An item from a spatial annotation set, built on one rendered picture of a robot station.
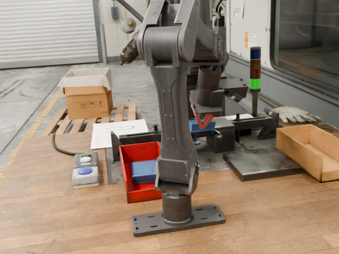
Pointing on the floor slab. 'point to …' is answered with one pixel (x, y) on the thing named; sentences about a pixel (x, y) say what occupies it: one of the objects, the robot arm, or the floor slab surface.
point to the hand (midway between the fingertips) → (202, 125)
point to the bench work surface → (87, 220)
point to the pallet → (54, 128)
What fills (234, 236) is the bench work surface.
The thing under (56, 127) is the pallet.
